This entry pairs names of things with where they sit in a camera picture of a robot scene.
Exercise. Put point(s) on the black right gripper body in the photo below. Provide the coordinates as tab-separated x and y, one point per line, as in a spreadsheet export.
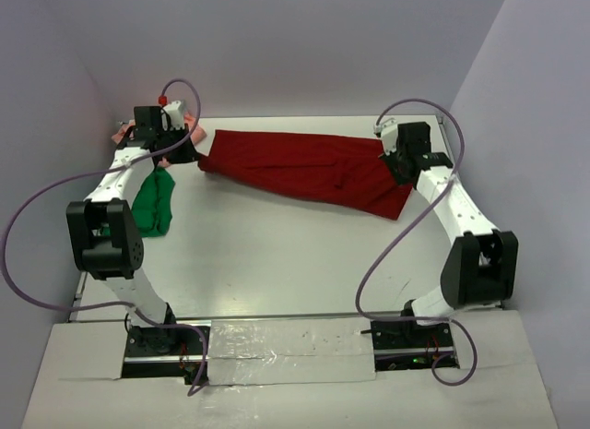
395	161

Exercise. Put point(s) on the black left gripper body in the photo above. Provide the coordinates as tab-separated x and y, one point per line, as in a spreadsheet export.
178	154

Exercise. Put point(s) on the red t-shirt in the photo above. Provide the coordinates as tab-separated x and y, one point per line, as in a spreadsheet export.
344	171

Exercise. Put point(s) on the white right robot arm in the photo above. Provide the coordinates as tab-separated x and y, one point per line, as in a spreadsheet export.
480	267

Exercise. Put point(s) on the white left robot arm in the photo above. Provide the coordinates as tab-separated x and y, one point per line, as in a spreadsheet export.
105	239

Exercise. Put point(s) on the pink t-shirt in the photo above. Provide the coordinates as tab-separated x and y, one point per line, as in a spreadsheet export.
197	136

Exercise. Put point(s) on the green t-shirt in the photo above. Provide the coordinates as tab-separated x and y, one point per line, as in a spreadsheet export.
149	195

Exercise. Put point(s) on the white cardboard front cover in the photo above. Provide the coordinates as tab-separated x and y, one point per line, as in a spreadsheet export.
496	385

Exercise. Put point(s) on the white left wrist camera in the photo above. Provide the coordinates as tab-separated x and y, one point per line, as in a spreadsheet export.
172	112

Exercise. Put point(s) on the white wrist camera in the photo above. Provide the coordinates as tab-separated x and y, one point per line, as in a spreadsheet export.
172	112
387	132

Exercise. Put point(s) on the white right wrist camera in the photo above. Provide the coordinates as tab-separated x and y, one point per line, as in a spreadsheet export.
387	132

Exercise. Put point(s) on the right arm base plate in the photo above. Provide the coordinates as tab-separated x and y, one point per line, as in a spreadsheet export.
401	346

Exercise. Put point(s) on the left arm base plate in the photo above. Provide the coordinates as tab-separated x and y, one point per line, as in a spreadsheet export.
159	345

